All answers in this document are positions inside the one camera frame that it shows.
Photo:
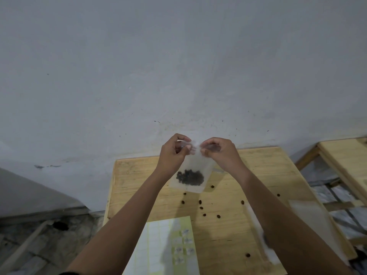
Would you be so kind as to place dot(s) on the person's left hand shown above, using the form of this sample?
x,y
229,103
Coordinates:
x,y
169,160

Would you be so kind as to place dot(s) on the person's right hand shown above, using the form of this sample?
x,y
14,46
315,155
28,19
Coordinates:
x,y
228,157

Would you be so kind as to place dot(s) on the stack of clear pouches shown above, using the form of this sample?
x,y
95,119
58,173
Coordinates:
x,y
312,220

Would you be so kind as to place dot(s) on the person's left forearm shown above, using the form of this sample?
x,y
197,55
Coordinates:
x,y
120,229

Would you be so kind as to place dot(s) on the person's right forearm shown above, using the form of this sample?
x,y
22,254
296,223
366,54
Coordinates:
x,y
286,226

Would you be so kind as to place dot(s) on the person's black shirt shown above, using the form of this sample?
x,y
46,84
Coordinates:
x,y
70,273

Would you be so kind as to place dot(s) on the pale yellow label sheet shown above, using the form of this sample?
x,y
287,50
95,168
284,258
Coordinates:
x,y
154,246

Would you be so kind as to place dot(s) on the light wooden side table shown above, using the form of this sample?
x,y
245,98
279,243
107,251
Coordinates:
x,y
344,157

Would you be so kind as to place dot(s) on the wooden stick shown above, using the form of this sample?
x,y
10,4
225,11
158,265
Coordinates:
x,y
23,249

